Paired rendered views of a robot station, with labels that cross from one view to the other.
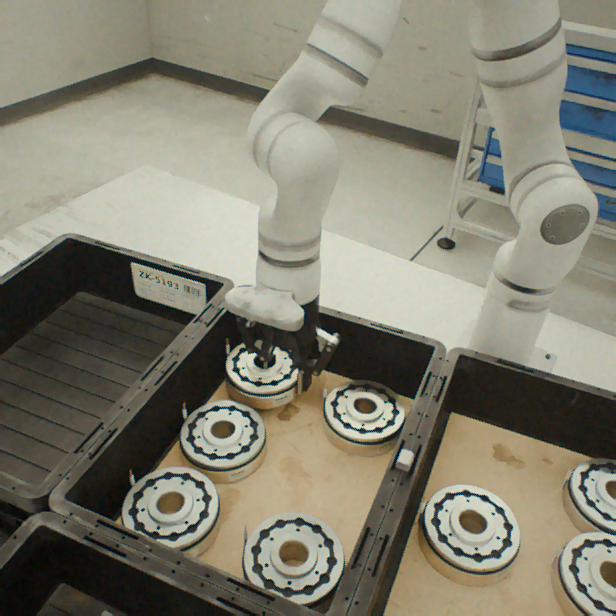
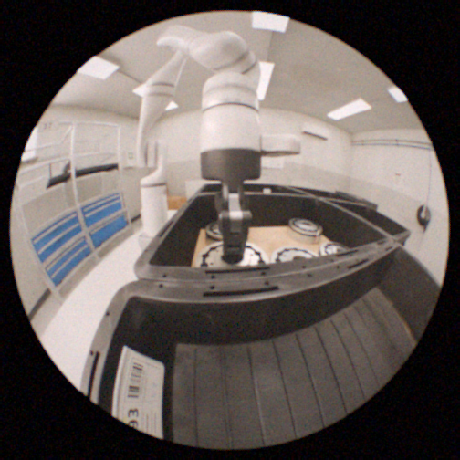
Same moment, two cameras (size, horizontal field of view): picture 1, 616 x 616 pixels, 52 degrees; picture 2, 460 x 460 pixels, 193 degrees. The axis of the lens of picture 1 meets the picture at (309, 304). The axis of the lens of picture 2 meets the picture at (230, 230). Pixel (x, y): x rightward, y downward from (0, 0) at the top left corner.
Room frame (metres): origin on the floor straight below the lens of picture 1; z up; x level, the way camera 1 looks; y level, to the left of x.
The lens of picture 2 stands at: (0.67, 0.18, 0.99)
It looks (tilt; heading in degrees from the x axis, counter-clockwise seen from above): 26 degrees down; 244
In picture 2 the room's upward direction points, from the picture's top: straight up
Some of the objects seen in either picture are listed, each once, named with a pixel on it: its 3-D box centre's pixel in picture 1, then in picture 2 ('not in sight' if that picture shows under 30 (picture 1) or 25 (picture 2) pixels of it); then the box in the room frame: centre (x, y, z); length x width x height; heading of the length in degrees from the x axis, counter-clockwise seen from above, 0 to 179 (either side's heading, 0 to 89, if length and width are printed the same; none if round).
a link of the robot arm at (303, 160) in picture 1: (295, 191); (233, 77); (0.59, 0.02, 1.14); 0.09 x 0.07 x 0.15; 34
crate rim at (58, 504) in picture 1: (275, 419); (288, 214); (0.48, 0.03, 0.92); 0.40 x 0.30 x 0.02; 159
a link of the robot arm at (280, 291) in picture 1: (281, 273); (245, 130); (0.58, 0.03, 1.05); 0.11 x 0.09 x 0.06; 158
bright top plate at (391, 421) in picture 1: (364, 409); (226, 228); (0.56, -0.08, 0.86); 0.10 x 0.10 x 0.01
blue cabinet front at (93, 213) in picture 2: not in sight; (106, 217); (1.72, -1.63, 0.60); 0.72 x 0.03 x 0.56; 59
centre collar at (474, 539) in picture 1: (472, 523); not in sight; (0.40, -0.19, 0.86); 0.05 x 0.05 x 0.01
